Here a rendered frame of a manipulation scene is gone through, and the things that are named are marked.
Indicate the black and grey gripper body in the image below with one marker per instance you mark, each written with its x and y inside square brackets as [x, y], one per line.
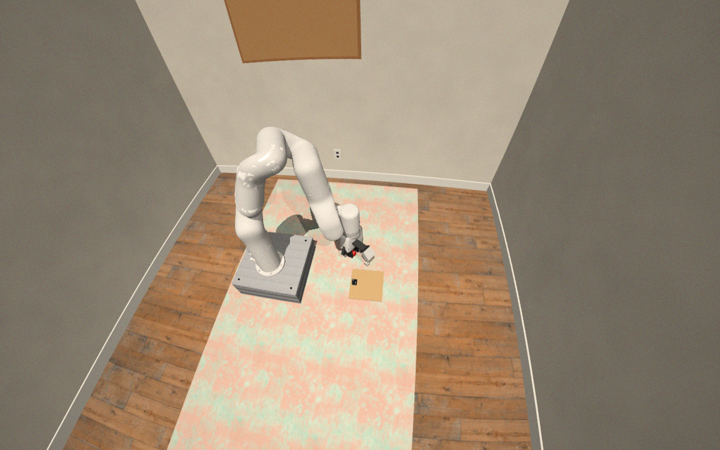
[347, 242]

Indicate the tan flat mat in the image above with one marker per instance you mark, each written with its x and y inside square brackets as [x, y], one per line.
[369, 285]

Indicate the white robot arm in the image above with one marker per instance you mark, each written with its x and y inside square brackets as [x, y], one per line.
[270, 159]

